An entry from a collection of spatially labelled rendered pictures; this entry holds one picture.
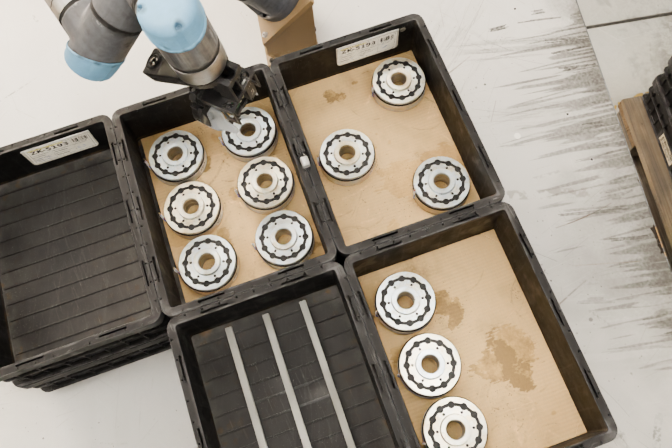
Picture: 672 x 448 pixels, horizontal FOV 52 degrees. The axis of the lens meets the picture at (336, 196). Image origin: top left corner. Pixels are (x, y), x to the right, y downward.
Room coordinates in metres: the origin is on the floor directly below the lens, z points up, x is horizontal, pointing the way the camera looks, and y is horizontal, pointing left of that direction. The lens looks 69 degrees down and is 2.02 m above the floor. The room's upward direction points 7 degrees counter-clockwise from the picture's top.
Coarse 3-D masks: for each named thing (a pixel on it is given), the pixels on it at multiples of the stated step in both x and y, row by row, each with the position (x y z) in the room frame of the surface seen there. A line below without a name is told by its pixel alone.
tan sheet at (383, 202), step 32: (320, 96) 0.67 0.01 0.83; (352, 96) 0.66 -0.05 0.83; (320, 128) 0.60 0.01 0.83; (352, 128) 0.59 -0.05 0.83; (384, 128) 0.58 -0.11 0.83; (416, 128) 0.57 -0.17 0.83; (384, 160) 0.51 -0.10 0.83; (416, 160) 0.51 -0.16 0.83; (352, 192) 0.46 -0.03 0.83; (384, 192) 0.45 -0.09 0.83; (352, 224) 0.40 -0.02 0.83; (384, 224) 0.39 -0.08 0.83
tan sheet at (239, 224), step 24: (144, 144) 0.61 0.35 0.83; (216, 144) 0.59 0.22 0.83; (216, 168) 0.54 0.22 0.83; (240, 168) 0.53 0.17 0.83; (168, 192) 0.50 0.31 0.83; (240, 216) 0.44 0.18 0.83; (264, 216) 0.43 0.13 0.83; (240, 240) 0.39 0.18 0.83; (288, 240) 0.38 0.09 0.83; (240, 264) 0.35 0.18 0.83; (264, 264) 0.34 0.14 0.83
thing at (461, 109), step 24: (384, 24) 0.74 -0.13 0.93; (312, 48) 0.71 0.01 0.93; (432, 48) 0.69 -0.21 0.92; (288, 96) 0.62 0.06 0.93; (456, 96) 0.58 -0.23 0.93; (480, 144) 0.48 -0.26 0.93; (312, 168) 0.47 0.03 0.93; (504, 192) 0.39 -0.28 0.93; (432, 216) 0.36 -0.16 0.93; (456, 216) 0.36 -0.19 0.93; (336, 240) 0.34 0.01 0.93; (384, 240) 0.33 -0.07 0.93
